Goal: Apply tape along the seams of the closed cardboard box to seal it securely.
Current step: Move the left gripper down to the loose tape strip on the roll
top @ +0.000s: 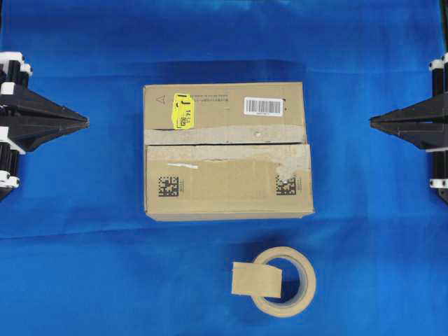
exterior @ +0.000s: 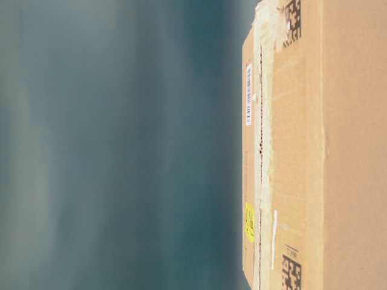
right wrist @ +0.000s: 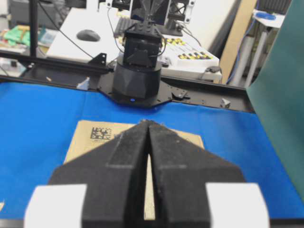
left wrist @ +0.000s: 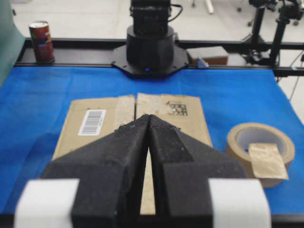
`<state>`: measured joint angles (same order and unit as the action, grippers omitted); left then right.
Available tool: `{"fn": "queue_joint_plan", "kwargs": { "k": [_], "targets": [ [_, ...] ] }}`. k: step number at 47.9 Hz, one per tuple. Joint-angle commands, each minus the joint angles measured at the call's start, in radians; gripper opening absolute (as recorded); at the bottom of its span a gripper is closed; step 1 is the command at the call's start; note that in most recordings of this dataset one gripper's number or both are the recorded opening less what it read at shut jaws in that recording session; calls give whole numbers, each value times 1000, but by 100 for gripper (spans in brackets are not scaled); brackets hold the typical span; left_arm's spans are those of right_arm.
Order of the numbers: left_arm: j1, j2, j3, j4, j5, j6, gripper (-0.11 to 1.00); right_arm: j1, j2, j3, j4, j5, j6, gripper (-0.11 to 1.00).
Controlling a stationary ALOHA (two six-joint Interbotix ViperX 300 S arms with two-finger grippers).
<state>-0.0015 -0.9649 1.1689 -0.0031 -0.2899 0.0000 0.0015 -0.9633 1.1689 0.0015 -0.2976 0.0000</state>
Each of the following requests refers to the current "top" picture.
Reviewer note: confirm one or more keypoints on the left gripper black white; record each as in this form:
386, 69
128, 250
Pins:
44, 122

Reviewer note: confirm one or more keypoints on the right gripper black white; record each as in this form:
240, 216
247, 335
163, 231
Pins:
411, 124

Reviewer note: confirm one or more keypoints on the brown packing tape roll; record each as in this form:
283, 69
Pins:
260, 281

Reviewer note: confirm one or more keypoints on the brown cardboard box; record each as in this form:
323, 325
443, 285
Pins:
226, 151

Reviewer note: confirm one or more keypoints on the blue table cloth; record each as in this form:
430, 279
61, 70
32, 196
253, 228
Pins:
80, 257

